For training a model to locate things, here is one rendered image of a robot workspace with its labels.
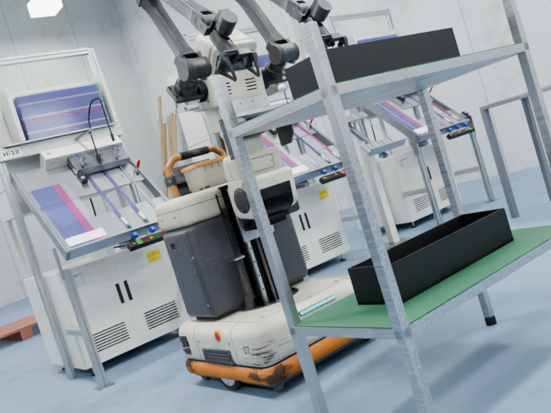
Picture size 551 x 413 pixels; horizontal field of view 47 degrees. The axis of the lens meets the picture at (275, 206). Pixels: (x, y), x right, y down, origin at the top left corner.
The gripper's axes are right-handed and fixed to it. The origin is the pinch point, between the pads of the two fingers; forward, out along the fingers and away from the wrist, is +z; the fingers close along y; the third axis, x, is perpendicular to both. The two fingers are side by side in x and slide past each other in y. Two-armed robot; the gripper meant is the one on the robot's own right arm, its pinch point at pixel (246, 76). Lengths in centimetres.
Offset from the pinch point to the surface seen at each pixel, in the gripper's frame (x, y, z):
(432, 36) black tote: -37, 38, 27
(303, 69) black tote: -28.2, -7.9, 22.8
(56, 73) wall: 772, 344, -677
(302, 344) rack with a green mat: 22, -23, 81
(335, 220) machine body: 205, 187, -11
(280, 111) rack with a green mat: -27.0, -23.4, 33.6
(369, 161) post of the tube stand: 172, 219, -33
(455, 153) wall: 311, 509, -65
